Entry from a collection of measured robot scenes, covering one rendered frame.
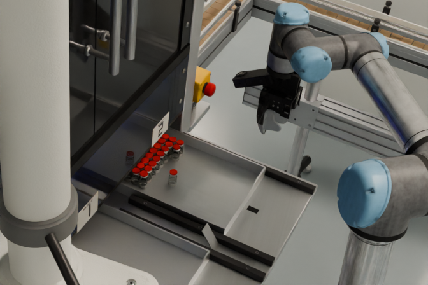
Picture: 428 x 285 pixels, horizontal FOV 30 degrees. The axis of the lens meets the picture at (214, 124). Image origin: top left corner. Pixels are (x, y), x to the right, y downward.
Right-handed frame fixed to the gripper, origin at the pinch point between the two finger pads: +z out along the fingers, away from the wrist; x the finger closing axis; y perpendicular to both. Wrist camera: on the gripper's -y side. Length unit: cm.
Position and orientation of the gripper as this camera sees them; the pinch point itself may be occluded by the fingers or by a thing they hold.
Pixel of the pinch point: (261, 128)
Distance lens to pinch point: 198.2
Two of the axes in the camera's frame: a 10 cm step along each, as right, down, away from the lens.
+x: 4.4, -5.3, 7.2
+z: -1.0, 7.7, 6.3
